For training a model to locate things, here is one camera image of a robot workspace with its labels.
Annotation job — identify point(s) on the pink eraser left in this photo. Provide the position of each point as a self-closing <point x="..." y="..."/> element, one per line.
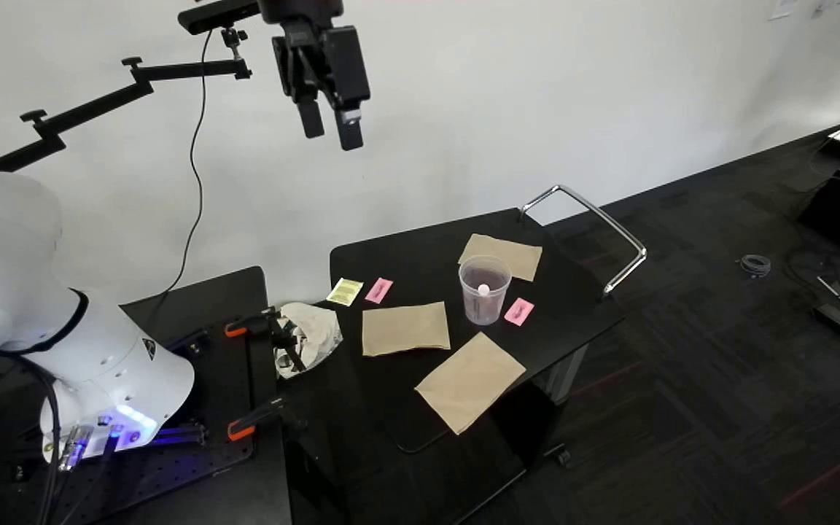
<point x="376" y="290"/>

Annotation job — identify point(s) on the small dark floor item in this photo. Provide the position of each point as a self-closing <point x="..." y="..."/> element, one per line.
<point x="753" y="265"/>

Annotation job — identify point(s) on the clear plastic cup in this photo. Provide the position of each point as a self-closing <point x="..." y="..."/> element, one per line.
<point x="481" y="307"/>

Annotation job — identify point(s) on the yellow sticky note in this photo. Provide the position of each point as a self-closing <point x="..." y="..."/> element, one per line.
<point x="345" y="294"/>

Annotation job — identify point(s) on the black camera on mount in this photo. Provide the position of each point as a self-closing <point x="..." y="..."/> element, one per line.
<point x="215" y="15"/>

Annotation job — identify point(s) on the brown paper sheet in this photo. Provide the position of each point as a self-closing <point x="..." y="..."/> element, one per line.
<point x="405" y="328"/>
<point x="466" y="380"/>
<point x="501" y="255"/>

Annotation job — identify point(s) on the pink eraser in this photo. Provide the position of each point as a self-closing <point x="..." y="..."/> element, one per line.
<point x="376" y="290"/>
<point x="516" y="312"/>

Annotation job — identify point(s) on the crumpled white bag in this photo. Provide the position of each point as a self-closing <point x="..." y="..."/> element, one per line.
<point x="306" y="338"/>

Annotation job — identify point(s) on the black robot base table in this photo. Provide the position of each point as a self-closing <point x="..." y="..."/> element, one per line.
<point x="205" y="487"/>

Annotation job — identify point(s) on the black table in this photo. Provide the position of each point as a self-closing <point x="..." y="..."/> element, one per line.
<point x="371" y="418"/>

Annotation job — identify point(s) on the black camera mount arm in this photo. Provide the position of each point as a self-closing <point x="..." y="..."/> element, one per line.
<point x="88" y="103"/>

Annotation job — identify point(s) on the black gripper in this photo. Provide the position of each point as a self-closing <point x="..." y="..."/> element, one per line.
<point x="317" y="48"/>

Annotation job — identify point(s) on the pink eraser right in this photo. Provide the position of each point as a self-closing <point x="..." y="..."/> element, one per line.
<point x="516" y="312"/>

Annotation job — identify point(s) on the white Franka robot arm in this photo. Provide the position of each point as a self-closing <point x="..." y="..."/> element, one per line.
<point x="11" y="294"/>

